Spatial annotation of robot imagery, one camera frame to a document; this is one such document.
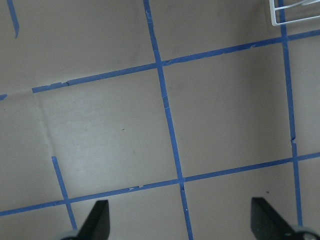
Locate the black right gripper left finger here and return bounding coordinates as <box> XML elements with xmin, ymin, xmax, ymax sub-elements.
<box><xmin>76</xmin><ymin>200</ymin><xmax>111</xmax><ymax>240</ymax></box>

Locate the white wire rack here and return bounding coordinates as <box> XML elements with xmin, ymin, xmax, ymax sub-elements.
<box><xmin>269</xmin><ymin>0</ymin><xmax>320</xmax><ymax>27</ymax></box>

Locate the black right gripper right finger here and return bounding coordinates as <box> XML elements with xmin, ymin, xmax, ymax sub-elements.
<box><xmin>250</xmin><ymin>197</ymin><xmax>300</xmax><ymax>240</ymax></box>

